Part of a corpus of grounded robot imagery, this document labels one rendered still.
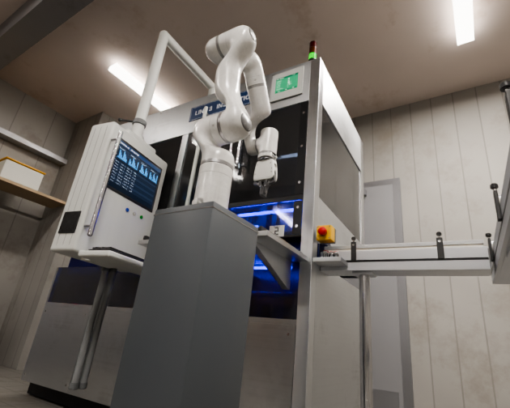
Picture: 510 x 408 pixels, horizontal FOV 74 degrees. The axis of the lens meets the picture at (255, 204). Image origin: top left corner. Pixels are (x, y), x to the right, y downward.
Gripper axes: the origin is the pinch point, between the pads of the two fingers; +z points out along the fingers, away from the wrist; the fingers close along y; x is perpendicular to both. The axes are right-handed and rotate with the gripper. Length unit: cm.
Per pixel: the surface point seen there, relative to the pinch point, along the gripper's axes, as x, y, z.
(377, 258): -39, -39, 21
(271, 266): -8.9, -2.4, 31.1
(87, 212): 25, 86, 10
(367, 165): -217, 5, -128
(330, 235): -27.5, -21.4, 12.8
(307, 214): -28.1, -9.1, 0.7
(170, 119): -28, 107, -88
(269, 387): -28, 4, 78
